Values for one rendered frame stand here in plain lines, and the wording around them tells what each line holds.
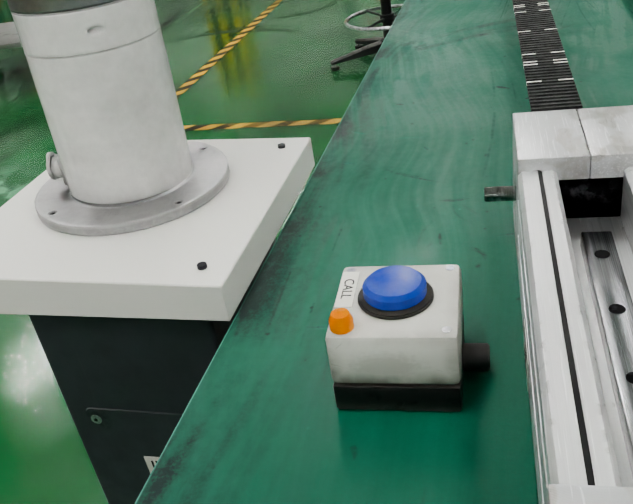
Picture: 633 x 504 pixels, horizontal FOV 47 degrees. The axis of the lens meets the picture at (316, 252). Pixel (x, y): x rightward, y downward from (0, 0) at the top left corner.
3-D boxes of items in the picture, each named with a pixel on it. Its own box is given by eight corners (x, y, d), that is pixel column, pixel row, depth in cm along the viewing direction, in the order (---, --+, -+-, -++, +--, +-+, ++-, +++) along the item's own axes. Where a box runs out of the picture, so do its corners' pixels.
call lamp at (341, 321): (331, 319, 46) (329, 303, 45) (355, 319, 45) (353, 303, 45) (327, 334, 44) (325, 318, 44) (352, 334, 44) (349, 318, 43)
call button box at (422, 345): (353, 333, 54) (342, 261, 51) (489, 333, 52) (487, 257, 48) (335, 411, 47) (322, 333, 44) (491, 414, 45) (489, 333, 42)
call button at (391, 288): (369, 287, 49) (365, 262, 48) (429, 287, 48) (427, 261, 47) (361, 324, 46) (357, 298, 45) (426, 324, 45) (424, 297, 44)
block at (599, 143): (485, 215, 66) (482, 114, 61) (633, 209, 63) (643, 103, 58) (486, 270, 58) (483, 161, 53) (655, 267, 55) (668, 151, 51)
